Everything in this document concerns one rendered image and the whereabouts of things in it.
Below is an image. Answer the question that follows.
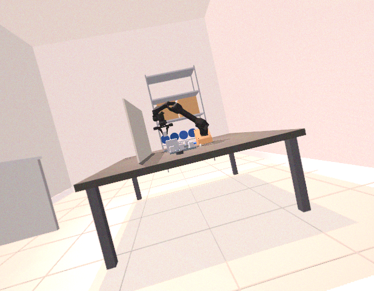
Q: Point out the grey flat panel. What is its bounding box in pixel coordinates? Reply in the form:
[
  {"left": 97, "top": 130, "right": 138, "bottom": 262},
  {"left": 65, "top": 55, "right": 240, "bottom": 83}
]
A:
[{"left": 122, "top": 98, "right": 152, "bottom": 163}]

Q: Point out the white rectangular box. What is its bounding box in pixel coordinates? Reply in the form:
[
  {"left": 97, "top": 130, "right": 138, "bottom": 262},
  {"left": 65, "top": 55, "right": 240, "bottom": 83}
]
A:
[{"left": 165, "top": 138, "right": 179, "bottom": 153}]

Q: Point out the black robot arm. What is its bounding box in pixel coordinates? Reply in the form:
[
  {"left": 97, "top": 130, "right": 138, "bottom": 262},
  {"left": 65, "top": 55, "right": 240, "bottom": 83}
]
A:
[{"left": 152, "top": 101, "right": 209, "bottom": 136}]

